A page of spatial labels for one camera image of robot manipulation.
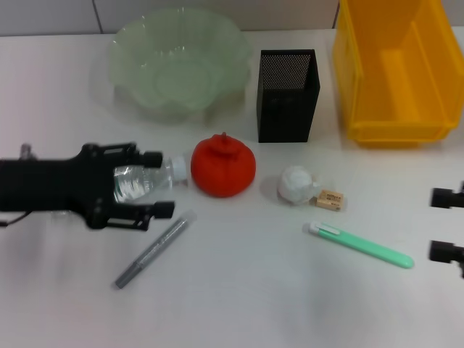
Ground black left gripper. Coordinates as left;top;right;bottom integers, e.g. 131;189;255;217
0;141;164;230

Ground clear plastic water bottle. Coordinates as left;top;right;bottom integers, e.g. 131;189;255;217
46;155;189;220

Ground grey marker pen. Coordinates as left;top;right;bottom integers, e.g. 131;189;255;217
115;210;199;290

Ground orange-red toy fruit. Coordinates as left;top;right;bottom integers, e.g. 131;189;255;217
190;132;257;199

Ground mint green pen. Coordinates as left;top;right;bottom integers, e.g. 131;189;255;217
303;221;415;269

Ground small beige eraser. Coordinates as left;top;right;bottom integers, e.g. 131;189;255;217
312;188;344;210

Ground white paper ball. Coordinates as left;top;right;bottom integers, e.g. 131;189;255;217
276;165;323;206

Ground pale green wavy fruit bowl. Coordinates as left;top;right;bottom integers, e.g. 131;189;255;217
90;7;253;124

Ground black mesh pen holder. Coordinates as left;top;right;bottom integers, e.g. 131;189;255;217
256;49;322;144

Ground yellow plastic bin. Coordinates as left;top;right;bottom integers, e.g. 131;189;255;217
333;0;460;149

